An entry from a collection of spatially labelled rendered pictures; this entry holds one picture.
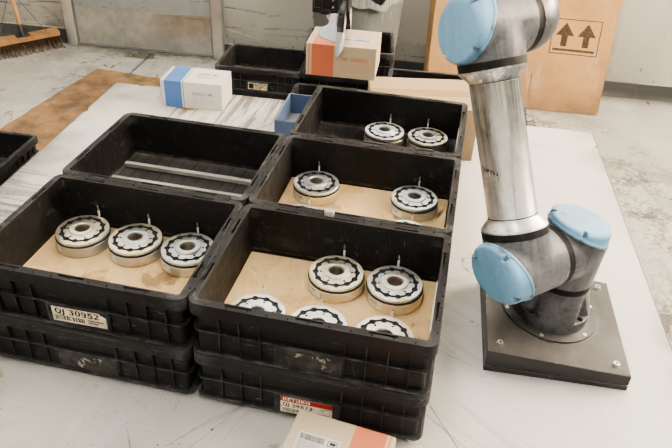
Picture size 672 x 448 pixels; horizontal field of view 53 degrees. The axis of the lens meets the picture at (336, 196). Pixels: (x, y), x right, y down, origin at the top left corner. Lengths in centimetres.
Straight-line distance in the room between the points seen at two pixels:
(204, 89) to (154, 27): 249
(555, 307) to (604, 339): 12
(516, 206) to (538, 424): 38
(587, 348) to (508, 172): 40
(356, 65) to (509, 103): 50
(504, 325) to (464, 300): 15
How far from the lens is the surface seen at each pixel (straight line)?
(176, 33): 461
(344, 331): 103
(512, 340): 134
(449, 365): 133
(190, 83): 220
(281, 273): 129
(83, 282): 117
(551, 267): 122
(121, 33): 477
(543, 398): 132
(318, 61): 157
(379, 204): 150
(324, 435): 110
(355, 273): 125
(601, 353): 139
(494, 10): 112
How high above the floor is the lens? 165
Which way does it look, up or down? 33 degrees down
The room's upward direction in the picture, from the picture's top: 3 degrees clockwise
